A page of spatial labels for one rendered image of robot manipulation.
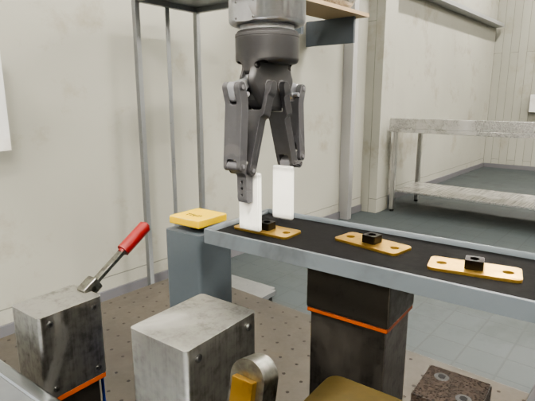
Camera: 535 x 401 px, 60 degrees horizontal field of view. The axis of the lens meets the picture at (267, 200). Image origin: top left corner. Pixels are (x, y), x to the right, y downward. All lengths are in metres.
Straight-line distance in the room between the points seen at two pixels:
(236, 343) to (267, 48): 0.31
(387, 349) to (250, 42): 0.37
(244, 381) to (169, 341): 0.08
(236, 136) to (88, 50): 2.62
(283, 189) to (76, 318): 0.32
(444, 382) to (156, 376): 0.25
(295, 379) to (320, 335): 0.58
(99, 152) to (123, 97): 0.39
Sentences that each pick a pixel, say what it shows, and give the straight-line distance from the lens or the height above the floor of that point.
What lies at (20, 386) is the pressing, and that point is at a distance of 0.64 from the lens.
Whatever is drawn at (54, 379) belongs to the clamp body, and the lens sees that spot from 0.70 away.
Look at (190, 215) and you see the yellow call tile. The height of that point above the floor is 1.16.
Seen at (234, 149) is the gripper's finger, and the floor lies 1.27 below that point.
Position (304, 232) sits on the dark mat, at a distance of 0.59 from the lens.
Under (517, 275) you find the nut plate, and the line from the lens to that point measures 0.50.
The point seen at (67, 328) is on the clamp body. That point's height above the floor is 1.03.
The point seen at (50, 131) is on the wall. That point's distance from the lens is 2.97.
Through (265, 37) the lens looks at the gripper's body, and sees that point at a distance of 0.54.
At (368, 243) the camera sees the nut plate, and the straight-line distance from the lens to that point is 0.54.
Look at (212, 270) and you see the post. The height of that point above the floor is 1.08.
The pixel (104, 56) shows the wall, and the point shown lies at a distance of 3.15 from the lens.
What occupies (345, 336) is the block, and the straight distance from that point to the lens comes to 0.55.
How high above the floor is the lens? 1.32
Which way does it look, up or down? 12 degrees down
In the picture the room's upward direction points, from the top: straight up
